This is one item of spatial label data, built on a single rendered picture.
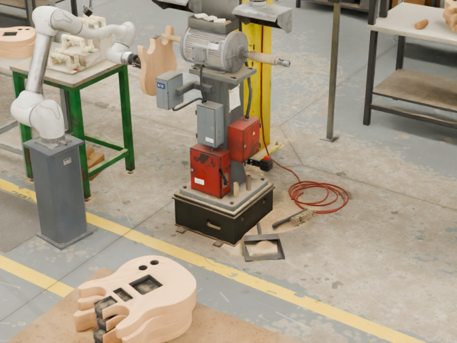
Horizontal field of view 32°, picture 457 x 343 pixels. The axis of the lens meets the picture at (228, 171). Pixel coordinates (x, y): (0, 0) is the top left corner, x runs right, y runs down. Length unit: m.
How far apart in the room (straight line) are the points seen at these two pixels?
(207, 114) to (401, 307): 1.66
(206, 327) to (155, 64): 2.45
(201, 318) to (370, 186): 3.03
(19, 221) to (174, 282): 2.73
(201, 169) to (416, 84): 2.61
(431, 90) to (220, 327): 4.23
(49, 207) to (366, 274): 2.06
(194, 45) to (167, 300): 2.29
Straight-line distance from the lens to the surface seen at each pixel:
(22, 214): 5.80
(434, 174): 6.29
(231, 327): 3.18
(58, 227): 5.30
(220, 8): 5.01
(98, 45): 5.76
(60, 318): 3.31
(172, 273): 3.17
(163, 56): 5.27
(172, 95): 4.95
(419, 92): 6.93
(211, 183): 5.15
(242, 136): 5.00
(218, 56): 4.88
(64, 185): 5.17
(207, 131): 5.02
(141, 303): 3.03
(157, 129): 6.87
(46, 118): 5.02
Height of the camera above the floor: 2.93
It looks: 28 degrees down
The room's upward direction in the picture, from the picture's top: straight up
